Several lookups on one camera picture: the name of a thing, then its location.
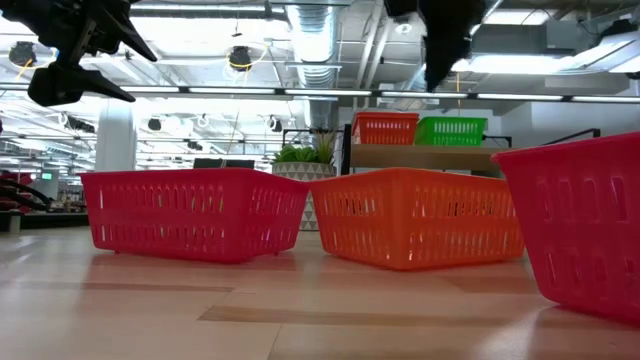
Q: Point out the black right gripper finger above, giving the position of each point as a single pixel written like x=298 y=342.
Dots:
x=447 y=35

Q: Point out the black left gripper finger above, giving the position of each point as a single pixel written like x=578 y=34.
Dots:
x=122 y=37
x=70 y=85

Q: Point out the green plastic basket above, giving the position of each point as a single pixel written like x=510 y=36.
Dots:
x=450 y=132

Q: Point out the orange plastic basket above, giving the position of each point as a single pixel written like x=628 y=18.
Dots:
x=385 y=115
x=415 y=220
x=385 y=132

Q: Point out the red plastic basket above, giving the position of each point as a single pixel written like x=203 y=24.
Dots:
x=190 y=215
x=580 y=225

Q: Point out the wooden shelf board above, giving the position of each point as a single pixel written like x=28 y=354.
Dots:
x=425 y=157

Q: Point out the white pillar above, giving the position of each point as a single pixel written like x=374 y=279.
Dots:
x=115 y=140

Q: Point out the black ceiling spotlight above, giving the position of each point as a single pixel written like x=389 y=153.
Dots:
x=274 y=123
x=154 y=124

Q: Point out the green exit sign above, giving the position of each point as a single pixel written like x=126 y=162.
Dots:
x=47 y=176

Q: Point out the red and black equipment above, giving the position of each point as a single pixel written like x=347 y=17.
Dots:
x=25 y=195

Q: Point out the linear ceiling light strip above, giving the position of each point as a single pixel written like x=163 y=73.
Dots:
x=230 y=90

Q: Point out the black computer monitor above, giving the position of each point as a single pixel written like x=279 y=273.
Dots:
x=225 y=163

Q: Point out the green succulent plant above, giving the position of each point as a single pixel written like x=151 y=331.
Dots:
x=300 y=154

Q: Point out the white triangle-patterned plant pot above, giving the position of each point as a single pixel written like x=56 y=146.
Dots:
x=305 y=171

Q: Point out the wide silver ventilation duct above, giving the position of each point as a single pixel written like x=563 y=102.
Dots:
x=314 y=50

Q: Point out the black metal shelf frame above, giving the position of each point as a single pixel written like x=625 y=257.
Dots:
x=346 y=150

